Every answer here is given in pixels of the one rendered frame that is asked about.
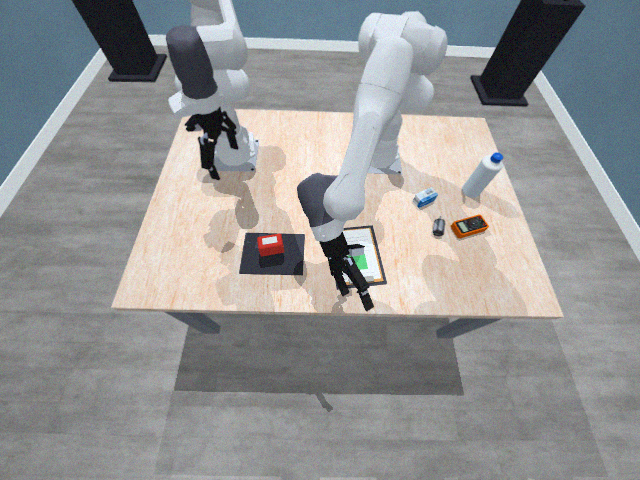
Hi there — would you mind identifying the orange multimeter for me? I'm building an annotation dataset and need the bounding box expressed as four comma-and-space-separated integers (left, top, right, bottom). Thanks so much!
451, 215, 489, 239

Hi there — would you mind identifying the white bottle with blue cap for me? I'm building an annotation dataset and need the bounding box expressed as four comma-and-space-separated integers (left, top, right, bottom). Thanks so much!
462, 152, 503, 198

